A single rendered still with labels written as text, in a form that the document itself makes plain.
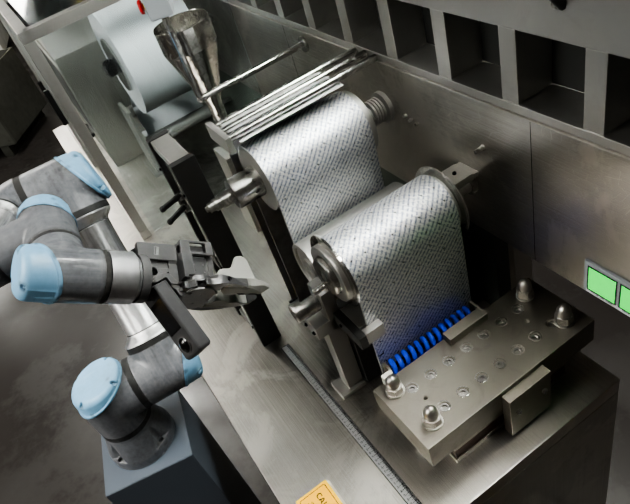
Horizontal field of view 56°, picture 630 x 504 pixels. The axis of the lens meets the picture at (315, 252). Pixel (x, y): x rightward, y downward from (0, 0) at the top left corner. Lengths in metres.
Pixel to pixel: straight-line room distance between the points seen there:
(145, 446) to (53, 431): 1.64
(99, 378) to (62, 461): 1.59
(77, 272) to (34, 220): 0.12
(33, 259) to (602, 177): 0.77
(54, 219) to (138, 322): 0.43
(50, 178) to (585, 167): 0.95
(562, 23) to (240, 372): 1.00
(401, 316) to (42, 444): 2.14
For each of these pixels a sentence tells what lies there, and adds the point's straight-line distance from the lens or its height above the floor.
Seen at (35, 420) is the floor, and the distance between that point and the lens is 3.10.
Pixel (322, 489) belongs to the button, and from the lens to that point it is 1.20.
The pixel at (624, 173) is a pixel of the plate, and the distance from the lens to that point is 0.91.
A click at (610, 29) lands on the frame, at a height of 1.61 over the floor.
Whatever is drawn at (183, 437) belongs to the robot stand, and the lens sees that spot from 1.41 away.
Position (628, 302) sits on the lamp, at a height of 1.18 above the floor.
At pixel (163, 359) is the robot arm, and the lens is 1.26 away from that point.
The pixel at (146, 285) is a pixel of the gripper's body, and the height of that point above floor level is 1.47.
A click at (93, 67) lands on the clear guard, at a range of 1.79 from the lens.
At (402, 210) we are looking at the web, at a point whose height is 1.31.
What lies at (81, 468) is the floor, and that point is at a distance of 2.78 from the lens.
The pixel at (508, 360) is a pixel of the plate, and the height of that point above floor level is 1.03.
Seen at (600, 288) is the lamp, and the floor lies 1.18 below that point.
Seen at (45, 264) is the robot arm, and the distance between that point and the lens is 0.82.
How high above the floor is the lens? 1.97
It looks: 40 degrees down
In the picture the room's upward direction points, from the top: 20 degrees counter-clockwise
